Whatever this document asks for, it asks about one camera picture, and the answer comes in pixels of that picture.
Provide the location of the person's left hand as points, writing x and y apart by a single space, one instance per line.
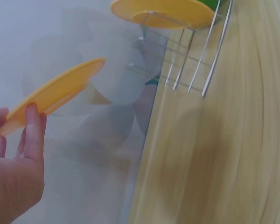
11 182

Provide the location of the green plastic dish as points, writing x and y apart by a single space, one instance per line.
208 4

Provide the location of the person's left fingers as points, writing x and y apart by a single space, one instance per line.
0 145

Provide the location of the yellow plastic plate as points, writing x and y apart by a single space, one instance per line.
60 86
163 14

